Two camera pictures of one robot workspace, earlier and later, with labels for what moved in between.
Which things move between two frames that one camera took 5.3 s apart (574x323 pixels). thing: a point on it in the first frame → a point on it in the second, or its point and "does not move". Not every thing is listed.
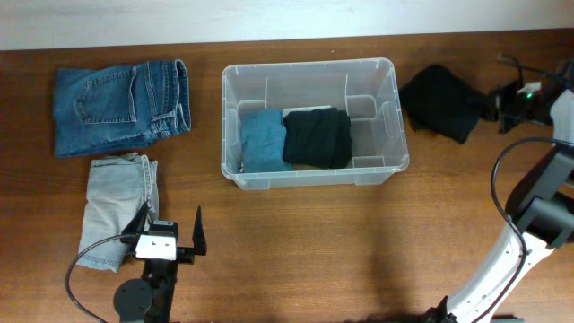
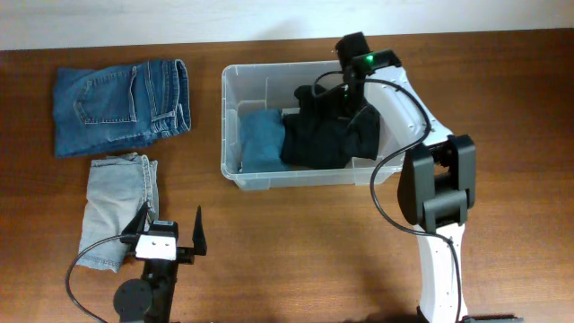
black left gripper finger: (136, 225) does not move
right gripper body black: (514, 107) → (351, 107)
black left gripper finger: (198, 235) does not move
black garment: (437, 101) → (326, 131)
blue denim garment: (264, 141) does not move
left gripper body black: (184, 256) does not move
